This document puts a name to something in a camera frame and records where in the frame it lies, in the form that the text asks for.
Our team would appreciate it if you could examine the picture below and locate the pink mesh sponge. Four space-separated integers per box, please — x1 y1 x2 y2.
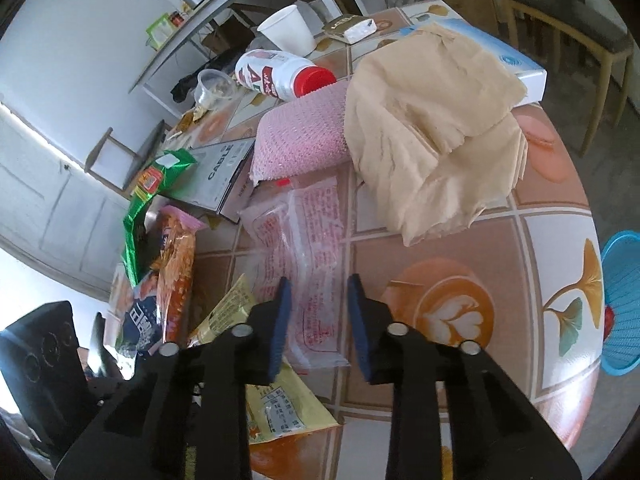
248 80 351 183

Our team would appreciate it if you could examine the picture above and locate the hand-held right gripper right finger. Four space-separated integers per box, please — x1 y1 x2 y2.
346 273 583 480

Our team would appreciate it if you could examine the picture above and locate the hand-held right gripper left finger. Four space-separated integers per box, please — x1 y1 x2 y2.
54 276 293 480

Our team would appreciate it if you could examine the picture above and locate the blue plastic mesh basket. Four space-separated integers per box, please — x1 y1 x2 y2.
599 230 640 377

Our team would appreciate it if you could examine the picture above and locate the small yellow wrapper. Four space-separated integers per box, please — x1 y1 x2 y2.
177 105 211 136

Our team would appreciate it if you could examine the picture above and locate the clear red-print plastic wrapper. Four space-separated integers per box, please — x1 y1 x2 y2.
239 176 353 373

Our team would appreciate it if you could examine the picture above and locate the white bottle with red cap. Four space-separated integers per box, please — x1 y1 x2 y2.
234 49 337 102

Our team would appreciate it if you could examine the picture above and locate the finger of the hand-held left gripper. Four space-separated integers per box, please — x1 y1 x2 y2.
89 311 123 378

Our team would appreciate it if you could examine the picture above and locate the green snack bag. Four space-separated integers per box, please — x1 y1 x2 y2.
122 147 197 286

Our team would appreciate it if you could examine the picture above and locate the wooden chair with dark seat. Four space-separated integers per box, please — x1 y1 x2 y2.
492 0 636 156

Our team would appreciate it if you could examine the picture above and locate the grey cable box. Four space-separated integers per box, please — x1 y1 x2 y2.
165 136 258 223

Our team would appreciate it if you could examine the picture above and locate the green carton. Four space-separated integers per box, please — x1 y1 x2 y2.
146 12 173 51

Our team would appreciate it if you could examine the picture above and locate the open cardboard box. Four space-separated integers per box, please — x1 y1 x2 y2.
202 20 256 56

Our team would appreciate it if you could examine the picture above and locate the small brown cigarette pack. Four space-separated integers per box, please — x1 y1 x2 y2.
322 14 377 45

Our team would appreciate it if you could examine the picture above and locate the orange and pink snack bag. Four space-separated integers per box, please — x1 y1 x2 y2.
116 205 207 356

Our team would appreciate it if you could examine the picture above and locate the small wooden stool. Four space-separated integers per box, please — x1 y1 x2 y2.
85 120 168 193

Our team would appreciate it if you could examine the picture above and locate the beige tissue paper pile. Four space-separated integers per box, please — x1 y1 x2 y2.
344 22 528 247

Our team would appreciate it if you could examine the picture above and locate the yellow snack packet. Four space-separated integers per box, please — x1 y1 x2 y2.
187 273 343 445

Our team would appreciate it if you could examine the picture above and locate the white paper cup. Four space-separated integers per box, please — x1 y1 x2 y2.
257 4 317 56

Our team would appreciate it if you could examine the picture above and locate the clear plastic cup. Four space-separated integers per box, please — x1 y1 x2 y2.
192 69 240 111

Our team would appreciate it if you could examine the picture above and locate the white and blue box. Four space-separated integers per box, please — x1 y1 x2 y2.
400 16 548 108

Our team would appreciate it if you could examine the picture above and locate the grey side table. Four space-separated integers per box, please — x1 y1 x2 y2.
127 0 371 111

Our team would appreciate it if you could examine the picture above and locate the black cloth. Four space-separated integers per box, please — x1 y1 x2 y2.
170 50 241 106

